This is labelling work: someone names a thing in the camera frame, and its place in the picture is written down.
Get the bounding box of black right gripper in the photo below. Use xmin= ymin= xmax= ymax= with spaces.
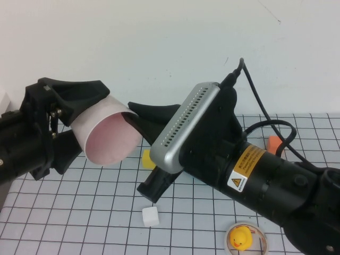
xmin=128 ymin=86 xmax=247 ymax=205

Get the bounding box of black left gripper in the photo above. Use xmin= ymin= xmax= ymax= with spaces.
xmin=20 ymin=78 xmax=111 ymax=182

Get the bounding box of pink plastic cup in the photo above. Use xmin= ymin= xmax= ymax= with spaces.
xmin=71 ymin=96 xmax=143 ymax=167

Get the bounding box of yellow foam cube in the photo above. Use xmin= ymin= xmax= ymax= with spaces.
xmin=142 ymin=149 xmax=158 ymax=170

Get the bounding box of white foam cube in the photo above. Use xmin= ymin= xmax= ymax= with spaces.
xmin=142 ymin=206 xmax=160 ymax=227

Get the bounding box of white black-grid tablecloth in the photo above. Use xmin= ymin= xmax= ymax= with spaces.
xmin=0 ymin=113 xmax=340 ymax=255

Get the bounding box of orange foam cube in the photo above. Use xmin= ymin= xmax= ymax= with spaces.
xmin=267 ymin=135 xmax=286 ymax=158

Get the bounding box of yellow rubber duck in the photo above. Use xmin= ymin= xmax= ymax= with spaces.
xmin=229 ymin=226 xmax=253 ymax=251

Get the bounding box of white tape roll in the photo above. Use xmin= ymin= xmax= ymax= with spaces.
xmin=224 ymin=222 xmax=270 ymax=255

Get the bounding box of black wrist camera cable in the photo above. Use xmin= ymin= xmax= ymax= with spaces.
xmin=222 ymin=57 xmax=322 ymax=171

